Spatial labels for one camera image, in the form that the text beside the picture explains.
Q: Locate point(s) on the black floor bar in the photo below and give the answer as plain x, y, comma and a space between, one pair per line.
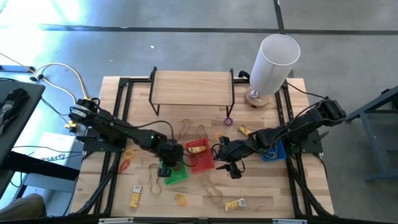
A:
15, 68

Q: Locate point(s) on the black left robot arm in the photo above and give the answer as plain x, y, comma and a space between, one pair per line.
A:
118, 129

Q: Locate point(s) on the yellow plug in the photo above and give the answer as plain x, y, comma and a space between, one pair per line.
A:
87, 98

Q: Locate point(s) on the red plastic basket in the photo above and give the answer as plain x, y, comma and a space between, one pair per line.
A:
203, 163

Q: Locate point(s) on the blue-grey metal table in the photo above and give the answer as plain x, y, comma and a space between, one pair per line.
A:
382, 96

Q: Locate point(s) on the blue plastic basket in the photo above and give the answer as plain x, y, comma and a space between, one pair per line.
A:
280, 154

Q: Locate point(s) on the black lamp plug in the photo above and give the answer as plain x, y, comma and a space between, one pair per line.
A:
244, 74

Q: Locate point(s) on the wooden shelf riser black legs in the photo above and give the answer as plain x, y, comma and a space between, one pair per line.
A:
191, 87

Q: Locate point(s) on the black glove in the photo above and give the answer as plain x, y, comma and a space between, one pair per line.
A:
12, 102

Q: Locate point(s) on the yellow spiral wrist coil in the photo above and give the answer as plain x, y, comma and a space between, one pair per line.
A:
125, 154
216, 136

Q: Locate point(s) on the amber spiral wrist coil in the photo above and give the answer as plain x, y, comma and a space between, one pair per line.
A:
183, 202

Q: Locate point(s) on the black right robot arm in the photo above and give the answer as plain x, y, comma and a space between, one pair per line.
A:
298, 126

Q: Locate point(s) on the beige curved track piece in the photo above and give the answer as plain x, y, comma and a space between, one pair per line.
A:
217, 202

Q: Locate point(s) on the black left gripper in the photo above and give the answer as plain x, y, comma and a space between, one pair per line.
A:
171, 154

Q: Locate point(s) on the white shade table lamp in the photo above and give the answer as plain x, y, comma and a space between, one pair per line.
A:
273, 65

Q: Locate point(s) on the dark side table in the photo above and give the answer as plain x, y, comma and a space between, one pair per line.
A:
34, 93

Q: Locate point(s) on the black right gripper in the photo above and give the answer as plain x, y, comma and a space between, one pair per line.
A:
231, 152

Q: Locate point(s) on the white cardboard box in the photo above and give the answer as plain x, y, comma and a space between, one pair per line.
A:
53, 146

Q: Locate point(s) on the green plastic basket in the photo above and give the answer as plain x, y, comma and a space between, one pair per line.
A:
180, 177

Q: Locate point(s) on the black aluminium table frame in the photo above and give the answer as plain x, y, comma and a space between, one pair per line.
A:
124, 81

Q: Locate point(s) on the white frame bracket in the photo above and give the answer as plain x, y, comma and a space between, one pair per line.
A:
289, 221
115, 220

